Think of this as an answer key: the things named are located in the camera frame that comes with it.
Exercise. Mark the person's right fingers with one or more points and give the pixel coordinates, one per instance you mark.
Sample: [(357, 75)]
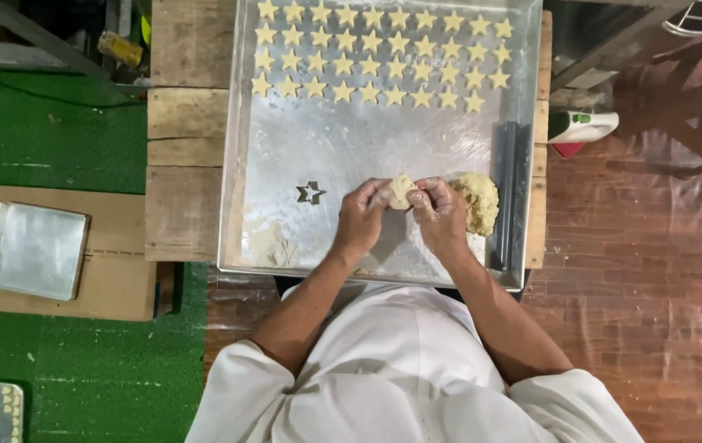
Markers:
[(424, 194)]

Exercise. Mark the person's left hand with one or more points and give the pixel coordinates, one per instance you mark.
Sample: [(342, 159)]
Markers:
[(360, 218)]

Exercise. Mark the yellow packet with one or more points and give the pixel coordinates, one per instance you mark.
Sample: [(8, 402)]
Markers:
[(120, 48)]

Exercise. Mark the person's right hand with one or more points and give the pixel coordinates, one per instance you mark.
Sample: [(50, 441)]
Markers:
[(440, 215)]

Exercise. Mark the rows of star dough cookies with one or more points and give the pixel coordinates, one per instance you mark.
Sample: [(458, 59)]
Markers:
[(381, 55)]

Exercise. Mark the small dough piece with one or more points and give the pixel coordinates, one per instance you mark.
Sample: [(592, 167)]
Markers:
[(400, 191)]

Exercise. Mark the metal star cookie cutter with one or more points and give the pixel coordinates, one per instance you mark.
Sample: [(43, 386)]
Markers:
[(311, 193)]

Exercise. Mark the wooden chair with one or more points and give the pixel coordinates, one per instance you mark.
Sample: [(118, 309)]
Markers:
[(689, 98)]

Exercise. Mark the metal frame stand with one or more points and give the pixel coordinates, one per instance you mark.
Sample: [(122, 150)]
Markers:
[(37, 46)]

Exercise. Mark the large dough lump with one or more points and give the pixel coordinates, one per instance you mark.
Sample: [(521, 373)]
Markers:
[(480, 202)]

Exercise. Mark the green artificial grass mat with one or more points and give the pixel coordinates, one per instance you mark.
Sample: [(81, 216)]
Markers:
[(55, 246)]

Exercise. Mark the dark rolling pin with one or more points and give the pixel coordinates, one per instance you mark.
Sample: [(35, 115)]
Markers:
[(506, 194)]

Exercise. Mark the flat cardboard sheet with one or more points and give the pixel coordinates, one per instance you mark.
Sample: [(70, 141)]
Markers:
[(111, 258)]

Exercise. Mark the white and green appliance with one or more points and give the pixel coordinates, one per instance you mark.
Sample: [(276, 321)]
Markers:
[(578, 126)]

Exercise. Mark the person's white garment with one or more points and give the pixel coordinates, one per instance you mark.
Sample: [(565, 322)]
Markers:
[(409, 381)]

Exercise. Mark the large metal baking tray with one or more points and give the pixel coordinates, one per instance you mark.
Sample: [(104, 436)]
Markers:
[(381, 147)]

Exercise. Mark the person's left fingers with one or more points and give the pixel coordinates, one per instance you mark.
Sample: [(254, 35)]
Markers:
[(375, 187)]

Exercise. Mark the low wooden table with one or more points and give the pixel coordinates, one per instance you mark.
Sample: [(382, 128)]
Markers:
[(188, 129)]

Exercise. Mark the small empty metal tray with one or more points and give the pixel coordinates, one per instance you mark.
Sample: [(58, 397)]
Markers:
[(37, 251)]

